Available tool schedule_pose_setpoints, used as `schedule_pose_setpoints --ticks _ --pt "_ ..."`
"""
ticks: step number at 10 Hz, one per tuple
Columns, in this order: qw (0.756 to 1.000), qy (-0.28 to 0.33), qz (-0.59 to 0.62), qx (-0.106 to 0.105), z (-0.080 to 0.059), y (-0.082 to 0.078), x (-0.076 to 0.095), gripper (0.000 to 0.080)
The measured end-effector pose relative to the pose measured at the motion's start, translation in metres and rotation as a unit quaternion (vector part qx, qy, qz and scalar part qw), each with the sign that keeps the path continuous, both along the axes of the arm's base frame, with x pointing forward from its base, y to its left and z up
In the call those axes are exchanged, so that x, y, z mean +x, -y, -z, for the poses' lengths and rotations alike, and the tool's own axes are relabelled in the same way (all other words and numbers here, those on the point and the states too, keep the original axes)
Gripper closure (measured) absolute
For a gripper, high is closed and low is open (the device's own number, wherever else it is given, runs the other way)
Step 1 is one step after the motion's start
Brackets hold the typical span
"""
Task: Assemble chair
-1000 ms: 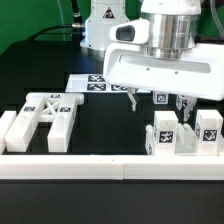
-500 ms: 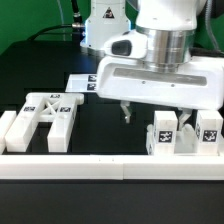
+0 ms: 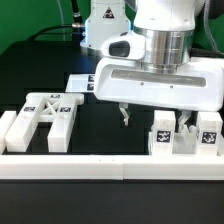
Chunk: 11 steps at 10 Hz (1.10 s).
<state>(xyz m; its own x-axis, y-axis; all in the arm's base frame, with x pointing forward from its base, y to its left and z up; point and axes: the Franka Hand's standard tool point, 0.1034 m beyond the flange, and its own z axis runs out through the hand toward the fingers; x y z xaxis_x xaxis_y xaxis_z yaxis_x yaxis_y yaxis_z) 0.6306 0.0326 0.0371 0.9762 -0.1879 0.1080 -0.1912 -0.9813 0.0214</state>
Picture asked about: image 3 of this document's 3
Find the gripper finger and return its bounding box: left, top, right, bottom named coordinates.
left=119, top=103, right=131, bottom=126
left=178, top=110, right=191, bottom=132

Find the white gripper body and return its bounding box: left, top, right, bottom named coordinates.
left=94, top=31, right=224, bottom=111

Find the white chair seat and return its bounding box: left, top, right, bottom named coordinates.
left=147, top=125, right=224, bottom=157

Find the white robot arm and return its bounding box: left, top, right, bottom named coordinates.
left=81, top=0, right=224, bottom=112

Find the white marker sheet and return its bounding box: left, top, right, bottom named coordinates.
left=66, top=74, right=95, bottom=93

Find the white U-shaped fence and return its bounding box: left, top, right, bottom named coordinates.
left=0, top=111, right=224, bottom=180

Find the white chair back frame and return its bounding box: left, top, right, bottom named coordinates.
left=5, top=93, right=84, bottom=153

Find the black cable with connector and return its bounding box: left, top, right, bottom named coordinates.
left=27, top=0, right=86, bottom=42

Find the thin grey cable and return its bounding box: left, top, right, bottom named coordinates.
left=55, top=0, right=66, bottom=42

